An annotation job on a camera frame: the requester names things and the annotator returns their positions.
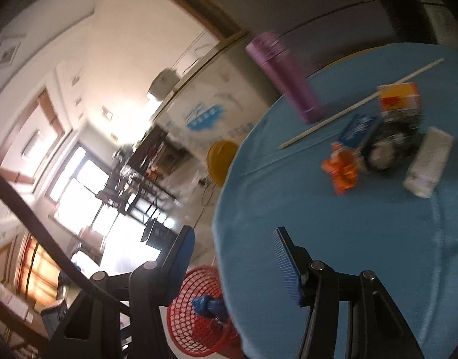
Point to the red plastic basket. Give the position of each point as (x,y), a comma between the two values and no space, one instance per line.
(187,321)

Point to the dark waste bin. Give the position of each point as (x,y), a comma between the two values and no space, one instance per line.
(156,232)

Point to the blue white small box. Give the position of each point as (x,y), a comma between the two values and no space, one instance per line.
(358,129)

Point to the white chest freezer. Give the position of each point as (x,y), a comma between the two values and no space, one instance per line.
(214,112)

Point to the blue tablecloth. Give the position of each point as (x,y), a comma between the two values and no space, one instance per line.
(326,209)

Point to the orange white small box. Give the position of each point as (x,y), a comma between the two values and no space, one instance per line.
(397,95)

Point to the white rice cooker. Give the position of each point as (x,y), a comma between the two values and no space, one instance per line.
(163,82)

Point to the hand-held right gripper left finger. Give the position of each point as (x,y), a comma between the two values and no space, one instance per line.
(182,258)

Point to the black plastic bag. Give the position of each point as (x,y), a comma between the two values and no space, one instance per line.
(390,146)

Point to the yellow electric fan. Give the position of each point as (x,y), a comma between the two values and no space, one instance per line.
(221,159)

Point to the dark wooden table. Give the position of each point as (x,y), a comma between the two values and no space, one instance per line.
(154,146)

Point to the blue crumpled wrapper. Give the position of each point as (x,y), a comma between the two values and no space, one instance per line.
(208,304)

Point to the dark wooden chair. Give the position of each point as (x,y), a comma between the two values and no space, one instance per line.
(139,198)

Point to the purple thermos bottle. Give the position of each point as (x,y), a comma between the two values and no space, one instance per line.
(285,74)

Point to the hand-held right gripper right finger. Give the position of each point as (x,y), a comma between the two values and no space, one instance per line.
(287,265)

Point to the orange snack wrapper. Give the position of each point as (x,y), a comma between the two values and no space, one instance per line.
(343,172)

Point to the white drinking straw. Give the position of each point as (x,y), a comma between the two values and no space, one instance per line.
(326,123)

